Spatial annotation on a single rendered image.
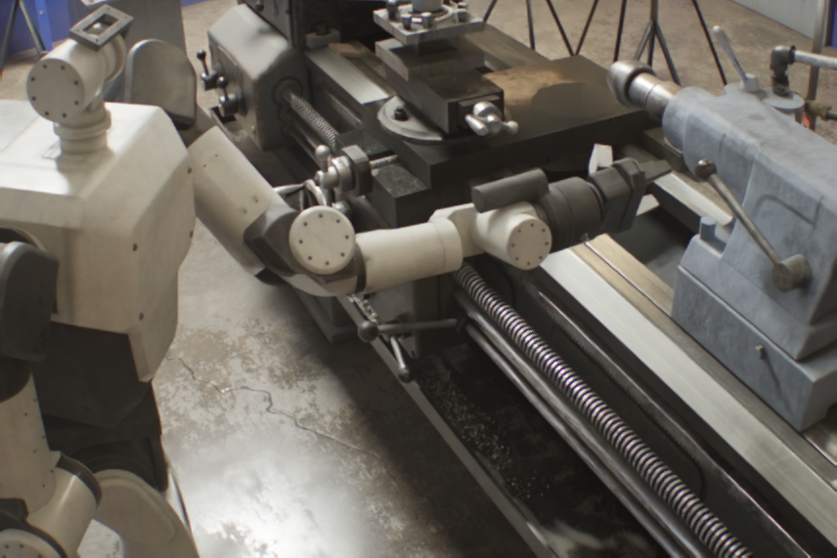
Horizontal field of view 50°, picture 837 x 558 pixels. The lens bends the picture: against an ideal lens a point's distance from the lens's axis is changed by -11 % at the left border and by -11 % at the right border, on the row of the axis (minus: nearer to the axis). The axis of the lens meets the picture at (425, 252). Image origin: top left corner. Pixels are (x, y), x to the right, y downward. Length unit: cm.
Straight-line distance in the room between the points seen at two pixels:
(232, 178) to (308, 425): 158
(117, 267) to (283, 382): 192
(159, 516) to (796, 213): 95
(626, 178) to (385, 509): 131
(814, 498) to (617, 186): 52
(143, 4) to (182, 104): 342
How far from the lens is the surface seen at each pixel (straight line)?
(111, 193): 91
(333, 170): 192
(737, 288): 147
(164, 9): 458
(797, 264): 136
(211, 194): 113
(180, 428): 271
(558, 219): 126
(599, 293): 164
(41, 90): 91
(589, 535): 182
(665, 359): 152
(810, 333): 139
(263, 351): 291
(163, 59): 116
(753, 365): 147
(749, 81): 162
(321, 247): 111
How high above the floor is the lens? 180
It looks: 33 degrees down
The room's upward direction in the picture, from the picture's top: 3 degrees counter-clockwise
